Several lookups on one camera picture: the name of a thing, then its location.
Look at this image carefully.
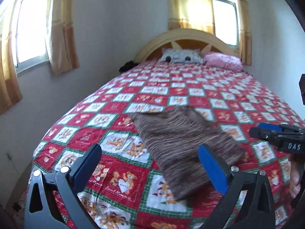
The yellow curtain left window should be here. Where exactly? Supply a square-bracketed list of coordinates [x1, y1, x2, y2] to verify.
[1, 0, 80, 113]

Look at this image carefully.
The window by headboard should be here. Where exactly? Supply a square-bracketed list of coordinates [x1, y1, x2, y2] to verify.
[212, 0, 239, 47]

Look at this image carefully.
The brown knitted sweater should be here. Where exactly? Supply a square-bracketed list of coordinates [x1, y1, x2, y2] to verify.
[129, 106, 245, 201]

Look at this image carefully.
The grey patterned pillow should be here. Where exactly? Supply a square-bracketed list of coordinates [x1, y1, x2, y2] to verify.
[159, 48, 204, 64]

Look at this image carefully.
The left side window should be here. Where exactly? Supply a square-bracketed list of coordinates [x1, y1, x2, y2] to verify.
[12, 0, 49, 73]

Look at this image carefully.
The yellow curtain by headboard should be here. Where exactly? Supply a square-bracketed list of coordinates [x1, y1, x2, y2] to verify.
[168, 0, 252, 66]

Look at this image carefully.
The cream wooden headboard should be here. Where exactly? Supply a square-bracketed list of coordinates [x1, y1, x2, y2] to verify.
[133, 29, 239, 63]

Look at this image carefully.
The black item beside bed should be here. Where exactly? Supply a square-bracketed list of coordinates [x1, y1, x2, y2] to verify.
[119, 60, 139, 74]

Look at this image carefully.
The pink pillow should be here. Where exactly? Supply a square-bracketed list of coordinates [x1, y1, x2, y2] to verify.
[203, 52, 243, 72]

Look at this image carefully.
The person's right hand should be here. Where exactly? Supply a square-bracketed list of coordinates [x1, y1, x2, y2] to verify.
[288, 155, 301, 198]

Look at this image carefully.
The red patchwork bedspread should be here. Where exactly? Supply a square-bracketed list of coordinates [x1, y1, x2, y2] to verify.
[33, 60, 302, 228]

